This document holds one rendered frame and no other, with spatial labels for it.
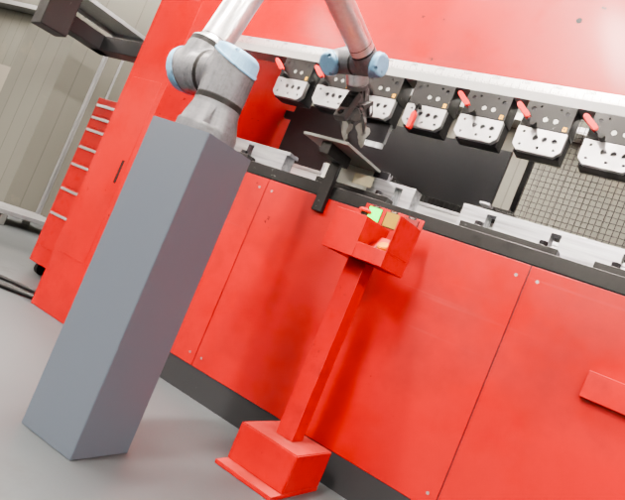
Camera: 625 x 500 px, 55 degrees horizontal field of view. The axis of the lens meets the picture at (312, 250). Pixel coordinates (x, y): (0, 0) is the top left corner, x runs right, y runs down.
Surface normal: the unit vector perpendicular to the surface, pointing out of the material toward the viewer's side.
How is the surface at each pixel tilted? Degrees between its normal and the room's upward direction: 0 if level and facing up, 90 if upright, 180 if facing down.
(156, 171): 90
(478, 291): 90
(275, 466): 90
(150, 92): 90
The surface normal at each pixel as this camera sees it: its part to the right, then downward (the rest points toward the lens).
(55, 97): 0.82, 0.33
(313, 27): -0.48, -0.23
